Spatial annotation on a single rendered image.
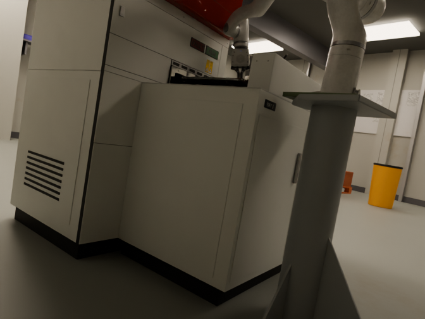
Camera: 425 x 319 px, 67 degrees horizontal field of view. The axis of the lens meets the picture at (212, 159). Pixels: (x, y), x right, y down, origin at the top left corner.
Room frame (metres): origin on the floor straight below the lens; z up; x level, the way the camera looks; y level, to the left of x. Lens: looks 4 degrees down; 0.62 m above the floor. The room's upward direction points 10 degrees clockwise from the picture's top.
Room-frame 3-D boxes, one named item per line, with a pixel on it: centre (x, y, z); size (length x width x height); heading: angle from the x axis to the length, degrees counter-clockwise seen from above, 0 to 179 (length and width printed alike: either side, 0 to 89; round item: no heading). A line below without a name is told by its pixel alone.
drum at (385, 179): (5.25, -2.81, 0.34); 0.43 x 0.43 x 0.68
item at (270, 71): (1.43, -0.28, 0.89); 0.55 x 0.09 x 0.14; 144
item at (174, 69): (1.81, 0.15, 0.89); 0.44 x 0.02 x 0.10; 144
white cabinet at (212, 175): (1.70, -0.16, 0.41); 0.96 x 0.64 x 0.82; 144
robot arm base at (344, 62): (1.20, -0.41, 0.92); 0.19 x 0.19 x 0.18
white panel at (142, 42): (1.68, 0.27, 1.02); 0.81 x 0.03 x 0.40; 144
